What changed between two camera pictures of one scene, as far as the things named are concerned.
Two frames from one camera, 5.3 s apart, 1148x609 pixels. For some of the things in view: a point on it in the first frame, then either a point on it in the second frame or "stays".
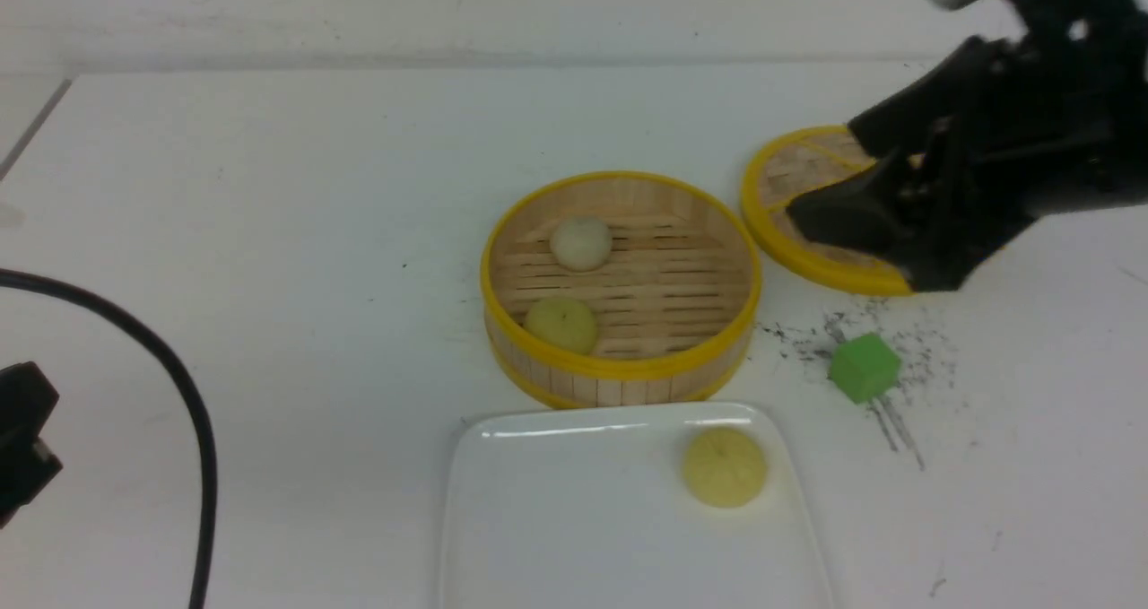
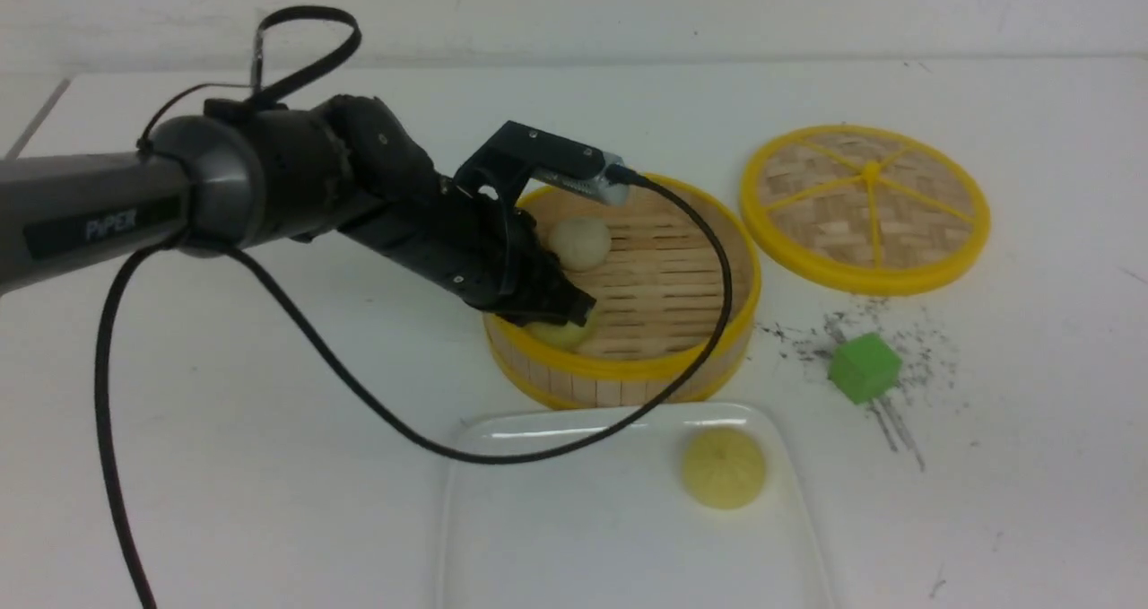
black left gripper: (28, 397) → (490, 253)
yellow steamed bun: (724, 467) stays
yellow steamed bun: (564, 320) stays
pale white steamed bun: (580, 243) stays
